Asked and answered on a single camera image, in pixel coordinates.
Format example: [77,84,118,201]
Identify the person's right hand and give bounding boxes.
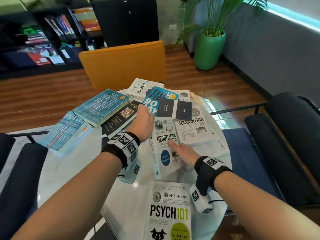
[168,141,202,169]

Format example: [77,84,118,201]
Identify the person's left hand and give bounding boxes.
[127,104,155,144]

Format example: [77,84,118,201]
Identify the black book with barcode print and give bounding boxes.
[101,100,144,137]

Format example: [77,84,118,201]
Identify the blue book with yellow dot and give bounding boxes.
[141,86,180,117]

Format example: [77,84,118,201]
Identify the thin black book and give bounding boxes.
[156,98,193,122]

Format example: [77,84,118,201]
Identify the white book with body sketches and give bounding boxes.
[125,78,165,99]

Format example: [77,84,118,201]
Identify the teal hardcover book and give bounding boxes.
[72,89,130,128]

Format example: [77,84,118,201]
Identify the white book with gold circle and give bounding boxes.
[175,90,190,103]

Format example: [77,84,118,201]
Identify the light blue paperback book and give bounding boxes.
[37,111,87,152]

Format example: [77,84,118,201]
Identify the person's left forearm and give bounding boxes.
[11,152,123,240]

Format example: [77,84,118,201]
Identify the person's right forearm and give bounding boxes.
[214,171,320,240]

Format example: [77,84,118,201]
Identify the row of shelved books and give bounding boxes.
[45,14,75,38]

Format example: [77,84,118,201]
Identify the black marker-tagged wristband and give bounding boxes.
[194,156,233,197]
[101,132,141,169]

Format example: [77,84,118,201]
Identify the orange upholstered chair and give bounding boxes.
[79,40,167,93]

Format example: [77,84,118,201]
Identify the white marble table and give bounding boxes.
[37,88,233,240]

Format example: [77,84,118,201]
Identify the green plant pot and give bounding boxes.
[194,28,227,71]

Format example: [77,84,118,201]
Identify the black roll-cushion lounge chair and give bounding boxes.
[210,92,320,210]
[0,131,49,240]

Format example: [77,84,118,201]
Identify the black cabinet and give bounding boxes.
[90,0,160,47]

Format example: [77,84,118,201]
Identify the orange striped boxes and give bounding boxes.
[74,7,101,32]

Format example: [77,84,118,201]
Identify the black bookshelf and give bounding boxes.
[0,6,108,80]

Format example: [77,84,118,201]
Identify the grey patterned rug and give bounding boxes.
[0,124,59,188]

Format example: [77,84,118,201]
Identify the red box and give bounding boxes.
[27,52,52,66]

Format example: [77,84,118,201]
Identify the green palm plant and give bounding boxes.
[175,0,270,45]

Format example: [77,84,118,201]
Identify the white marker-tagged wrist camera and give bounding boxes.
[189,184,214,214]
[117,158,142,185]

